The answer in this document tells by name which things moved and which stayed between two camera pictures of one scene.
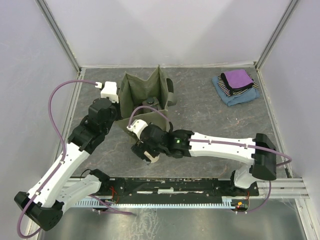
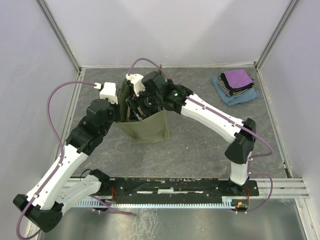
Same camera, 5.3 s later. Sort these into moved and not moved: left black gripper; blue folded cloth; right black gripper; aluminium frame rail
Moved: right black gripper
Not moved: left black gripper; blue folded cloth; aluminium frame rail
